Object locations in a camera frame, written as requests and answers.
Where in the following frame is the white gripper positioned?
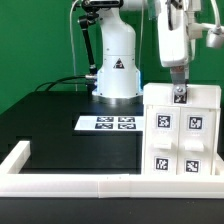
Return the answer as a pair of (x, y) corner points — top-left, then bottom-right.
(157, 0), (191, 100)

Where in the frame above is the white cabinet door panel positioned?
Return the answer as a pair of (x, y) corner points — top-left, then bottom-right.
(177, 108), (216, 176)

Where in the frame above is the white cabinet body box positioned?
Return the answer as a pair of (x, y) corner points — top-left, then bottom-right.
(142, 105), (220, 176)

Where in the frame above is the white cabinet top block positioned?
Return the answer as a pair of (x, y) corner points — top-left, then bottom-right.
(143, 83), (221, 109)

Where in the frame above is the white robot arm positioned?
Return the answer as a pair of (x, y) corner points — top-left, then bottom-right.
(89, 0), (224, 101)

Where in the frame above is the base marker tag sheet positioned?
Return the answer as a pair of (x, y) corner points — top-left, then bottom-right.
(74, 116), (143, 131)

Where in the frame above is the grey thin cable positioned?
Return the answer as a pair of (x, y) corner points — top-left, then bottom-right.
(68, 0), (81, 92)

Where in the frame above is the black cable bundle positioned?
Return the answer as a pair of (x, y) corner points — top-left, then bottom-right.
(34, 75), (98, 93)

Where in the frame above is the white U-shaped frame fence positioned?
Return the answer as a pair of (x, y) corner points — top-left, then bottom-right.
(0, 141), (224, 199)

